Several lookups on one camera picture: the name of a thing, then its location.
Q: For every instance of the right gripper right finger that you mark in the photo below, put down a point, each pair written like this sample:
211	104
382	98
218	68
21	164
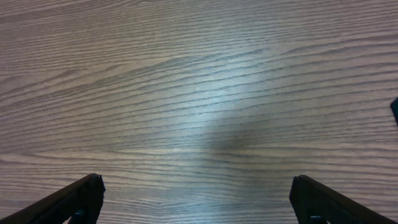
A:
314	202

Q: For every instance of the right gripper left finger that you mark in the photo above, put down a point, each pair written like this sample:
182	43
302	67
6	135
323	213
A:
79	202

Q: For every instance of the black shirt pile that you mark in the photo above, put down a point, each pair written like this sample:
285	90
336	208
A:
394	109

